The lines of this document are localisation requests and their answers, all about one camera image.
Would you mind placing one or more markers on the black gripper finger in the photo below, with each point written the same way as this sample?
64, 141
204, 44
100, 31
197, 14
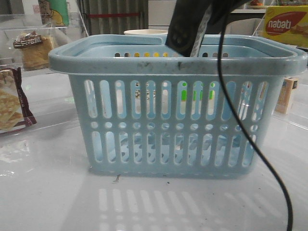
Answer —
190, 20

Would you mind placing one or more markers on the white cabinet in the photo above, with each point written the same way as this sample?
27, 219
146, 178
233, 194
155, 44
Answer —
160, 13

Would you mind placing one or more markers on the light blue plastic basket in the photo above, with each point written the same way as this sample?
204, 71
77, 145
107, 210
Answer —
144, 110

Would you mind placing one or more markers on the clear acrylic left shelf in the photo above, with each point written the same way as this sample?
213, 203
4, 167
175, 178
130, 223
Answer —
12, 25

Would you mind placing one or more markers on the green yellow cartoon poster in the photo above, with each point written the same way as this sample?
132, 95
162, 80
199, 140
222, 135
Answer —
54, 11

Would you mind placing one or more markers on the white paper cup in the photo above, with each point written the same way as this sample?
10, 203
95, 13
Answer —
146, 32

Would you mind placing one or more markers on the small beige tissue box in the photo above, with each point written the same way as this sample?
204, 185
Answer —
285, 99

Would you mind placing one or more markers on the yellow nabati wafer box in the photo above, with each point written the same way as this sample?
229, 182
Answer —
286, 24

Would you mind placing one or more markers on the packaged bread slice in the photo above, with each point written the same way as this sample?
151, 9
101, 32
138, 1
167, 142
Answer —
35, 49

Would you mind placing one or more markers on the brown cracker snack package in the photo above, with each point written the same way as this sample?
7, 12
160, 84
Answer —
15, 113

